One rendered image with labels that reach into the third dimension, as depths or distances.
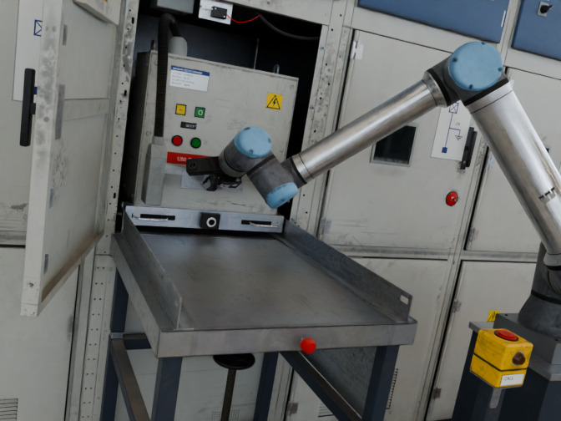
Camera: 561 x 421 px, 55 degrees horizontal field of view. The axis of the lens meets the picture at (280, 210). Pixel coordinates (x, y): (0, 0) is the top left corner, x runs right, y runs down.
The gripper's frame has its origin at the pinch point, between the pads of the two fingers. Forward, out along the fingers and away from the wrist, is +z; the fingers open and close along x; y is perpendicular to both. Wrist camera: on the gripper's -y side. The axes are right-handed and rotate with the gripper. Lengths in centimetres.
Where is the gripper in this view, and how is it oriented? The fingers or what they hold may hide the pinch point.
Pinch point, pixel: (203, 185)
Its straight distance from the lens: 172.2
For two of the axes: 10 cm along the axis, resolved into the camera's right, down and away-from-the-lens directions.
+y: 9.0, 0.6, 4.3
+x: -0.7, -9.6, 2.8
